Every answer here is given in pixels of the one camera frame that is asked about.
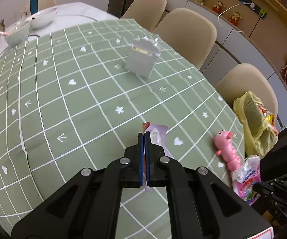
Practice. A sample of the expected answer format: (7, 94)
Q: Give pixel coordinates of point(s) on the beige chair far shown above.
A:
(147, 13)

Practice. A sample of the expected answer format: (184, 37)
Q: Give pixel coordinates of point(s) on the beige chair middle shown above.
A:
(188, 33)

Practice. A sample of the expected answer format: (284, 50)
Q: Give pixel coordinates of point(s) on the blue tall bottle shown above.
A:
(33, 6)

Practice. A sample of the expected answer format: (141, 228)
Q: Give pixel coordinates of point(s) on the pink purple candy pouch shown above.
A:
(244, 178)

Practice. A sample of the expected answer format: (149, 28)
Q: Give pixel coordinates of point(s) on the white bowl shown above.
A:
(42, 18)

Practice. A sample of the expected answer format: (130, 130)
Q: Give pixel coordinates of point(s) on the small purple wrapper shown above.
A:
(158, 137)

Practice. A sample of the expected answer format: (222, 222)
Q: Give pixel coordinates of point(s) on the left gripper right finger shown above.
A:
(200, 204)

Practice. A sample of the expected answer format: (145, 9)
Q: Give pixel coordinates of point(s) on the beige chair behind table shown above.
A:
(42, 4)

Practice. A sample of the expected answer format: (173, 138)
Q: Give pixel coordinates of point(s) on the pink pig toy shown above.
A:
(223, 142)

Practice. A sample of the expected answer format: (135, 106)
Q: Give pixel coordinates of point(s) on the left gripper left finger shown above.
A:
(87, 206)

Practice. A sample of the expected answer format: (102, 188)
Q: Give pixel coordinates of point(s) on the green grid tablecloth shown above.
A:
(67, 102)

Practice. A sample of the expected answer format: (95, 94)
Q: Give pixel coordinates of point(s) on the pale green bowl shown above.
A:
(18, 33)

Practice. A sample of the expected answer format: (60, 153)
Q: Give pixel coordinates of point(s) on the yellow-green trash bag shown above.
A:
(260, 133)

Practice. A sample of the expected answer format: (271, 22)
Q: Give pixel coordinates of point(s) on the beige chair near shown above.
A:
(243, 78)

